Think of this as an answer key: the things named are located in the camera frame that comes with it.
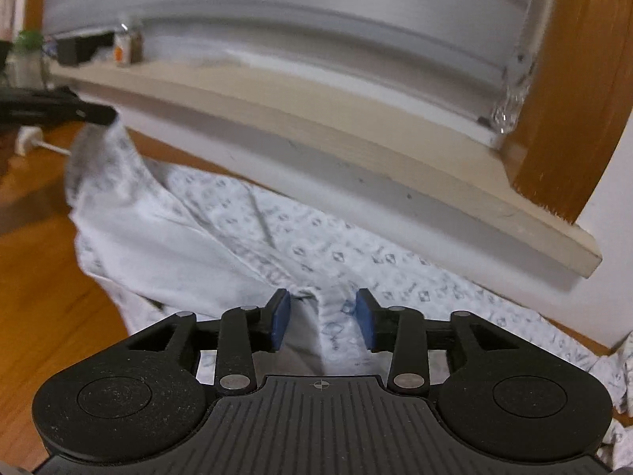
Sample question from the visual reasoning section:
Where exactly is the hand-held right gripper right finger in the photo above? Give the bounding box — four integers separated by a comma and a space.
355, 288, 524, 397

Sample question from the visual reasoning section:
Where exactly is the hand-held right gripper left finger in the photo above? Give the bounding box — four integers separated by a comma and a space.
126, 289, 292, 397

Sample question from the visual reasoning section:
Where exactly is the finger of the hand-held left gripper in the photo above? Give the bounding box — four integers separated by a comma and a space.
0, 86, 118, 127

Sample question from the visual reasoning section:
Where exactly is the white patterned shirt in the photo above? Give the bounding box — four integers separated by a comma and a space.
64, 121, 633, 471

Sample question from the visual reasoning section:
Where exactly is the white power strip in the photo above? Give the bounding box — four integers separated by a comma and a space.
15, 126, 45, 154

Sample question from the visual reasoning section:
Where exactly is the black box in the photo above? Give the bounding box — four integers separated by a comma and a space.
57, 32, 117, 66

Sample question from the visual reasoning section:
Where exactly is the glass jar with orange label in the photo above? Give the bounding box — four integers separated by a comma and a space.
113, 22, 144, 67

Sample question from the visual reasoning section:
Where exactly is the beige window sill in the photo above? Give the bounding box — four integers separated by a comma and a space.
49, 62, 603, 278

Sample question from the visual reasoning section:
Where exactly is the white window blind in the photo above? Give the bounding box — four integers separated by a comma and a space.
42, 0, 540, 134

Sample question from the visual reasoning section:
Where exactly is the clear plastic blind cord pull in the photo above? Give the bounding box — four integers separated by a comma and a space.
489, 49, 537, 134

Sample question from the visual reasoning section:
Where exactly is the wooden window frame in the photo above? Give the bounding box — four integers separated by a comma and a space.
499, 0, 633, 223

